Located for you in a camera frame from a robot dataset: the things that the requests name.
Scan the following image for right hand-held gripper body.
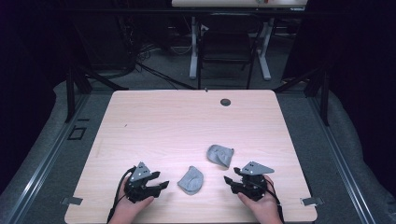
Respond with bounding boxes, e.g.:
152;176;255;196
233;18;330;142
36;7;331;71
239;161;276;202

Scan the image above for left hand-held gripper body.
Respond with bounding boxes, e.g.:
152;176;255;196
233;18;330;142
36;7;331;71
123;161;157;204

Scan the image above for grey ankle sock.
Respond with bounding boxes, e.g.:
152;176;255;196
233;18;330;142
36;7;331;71
205;144;235;169
177;165;205;196

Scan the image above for person's left hand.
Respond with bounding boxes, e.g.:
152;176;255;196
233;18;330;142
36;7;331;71
108;193;155;224

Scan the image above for person's right hand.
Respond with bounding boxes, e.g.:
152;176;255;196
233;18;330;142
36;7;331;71
237;175;283;224

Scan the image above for black metal stand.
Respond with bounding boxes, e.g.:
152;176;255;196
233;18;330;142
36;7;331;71
63;60;129;123
273;65;332;127

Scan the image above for black metal chair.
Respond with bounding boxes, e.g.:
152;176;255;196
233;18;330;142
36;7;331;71
195;13;265;91

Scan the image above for dark equipment rack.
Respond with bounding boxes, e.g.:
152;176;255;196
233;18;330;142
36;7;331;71
70;14;138;71

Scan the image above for white-legged desk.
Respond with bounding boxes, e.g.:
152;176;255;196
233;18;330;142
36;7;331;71
171;0;309;81

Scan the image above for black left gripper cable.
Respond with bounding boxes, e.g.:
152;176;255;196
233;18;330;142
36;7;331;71
106;166;138;224

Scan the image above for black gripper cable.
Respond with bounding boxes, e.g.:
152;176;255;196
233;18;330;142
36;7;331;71
106;166;138;224
264;178;285;224

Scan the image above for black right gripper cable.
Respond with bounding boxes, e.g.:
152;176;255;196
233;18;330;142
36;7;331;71
264;178;285;224

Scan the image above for grey table bracket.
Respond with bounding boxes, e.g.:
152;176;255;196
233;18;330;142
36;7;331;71
300;196;325;207
61;196;84;206

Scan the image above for aluminium floor rail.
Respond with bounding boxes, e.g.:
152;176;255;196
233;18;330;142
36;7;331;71
306;92;378;224
0;92;92;224

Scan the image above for black floor cables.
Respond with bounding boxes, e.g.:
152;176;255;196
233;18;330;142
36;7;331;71
135;43;198;91

